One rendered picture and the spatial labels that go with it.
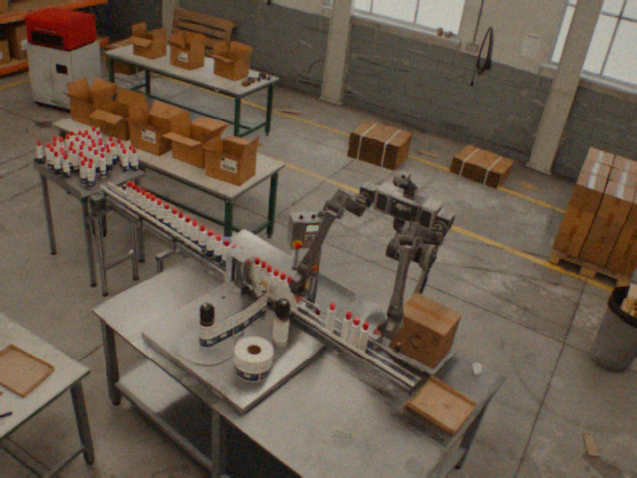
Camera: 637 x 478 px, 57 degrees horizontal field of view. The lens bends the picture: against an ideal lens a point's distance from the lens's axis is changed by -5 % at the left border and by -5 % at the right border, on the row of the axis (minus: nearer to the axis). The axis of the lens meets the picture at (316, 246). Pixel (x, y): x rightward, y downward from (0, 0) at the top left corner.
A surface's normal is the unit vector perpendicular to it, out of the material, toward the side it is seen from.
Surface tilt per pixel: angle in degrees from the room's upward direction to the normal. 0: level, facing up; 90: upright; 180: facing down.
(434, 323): 0
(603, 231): 90
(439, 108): 90
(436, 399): 0
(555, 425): 0
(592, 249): 90
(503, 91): 90
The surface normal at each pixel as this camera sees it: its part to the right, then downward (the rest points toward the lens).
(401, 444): 0.11, -0.83
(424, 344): -0.57, 0.40
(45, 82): -0.33, 0.50
